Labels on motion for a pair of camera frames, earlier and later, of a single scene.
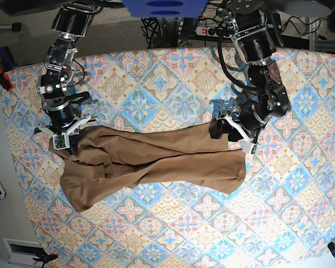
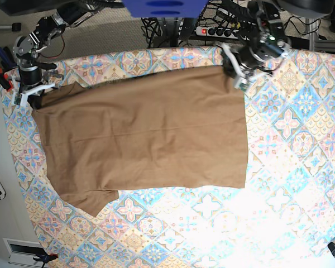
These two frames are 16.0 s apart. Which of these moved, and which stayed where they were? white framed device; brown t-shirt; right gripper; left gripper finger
Moved: left gripper finger; right gripper; brown t-shirt
Stayed: white framed device
